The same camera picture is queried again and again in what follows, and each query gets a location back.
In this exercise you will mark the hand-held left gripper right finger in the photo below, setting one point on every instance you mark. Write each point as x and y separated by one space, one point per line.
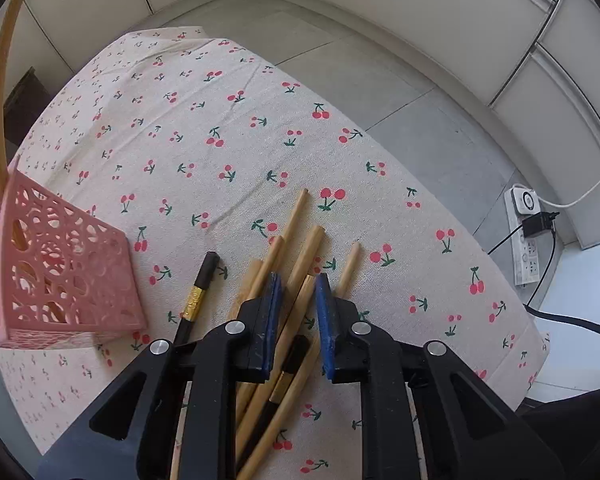
325 330

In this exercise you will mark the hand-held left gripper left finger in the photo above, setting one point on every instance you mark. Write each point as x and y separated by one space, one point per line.
274 320

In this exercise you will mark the black chopstick with gold band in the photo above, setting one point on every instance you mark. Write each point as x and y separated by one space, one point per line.
202 280
290 360

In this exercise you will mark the pink perforated utensil holder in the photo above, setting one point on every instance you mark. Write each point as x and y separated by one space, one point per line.
80 280

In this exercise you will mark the cherry print tablecloth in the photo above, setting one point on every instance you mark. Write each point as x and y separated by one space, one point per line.
230 135

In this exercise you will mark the white power strip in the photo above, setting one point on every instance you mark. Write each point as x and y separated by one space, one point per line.
525 260

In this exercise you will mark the black charger plug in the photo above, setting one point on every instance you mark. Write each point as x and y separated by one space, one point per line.
537 225

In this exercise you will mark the white round-dial timer plug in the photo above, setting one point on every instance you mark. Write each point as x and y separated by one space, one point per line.
525 202

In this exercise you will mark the black object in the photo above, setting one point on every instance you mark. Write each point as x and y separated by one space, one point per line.
570 440

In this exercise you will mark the dark brown trash bin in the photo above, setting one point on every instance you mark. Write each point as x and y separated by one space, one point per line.
25 105

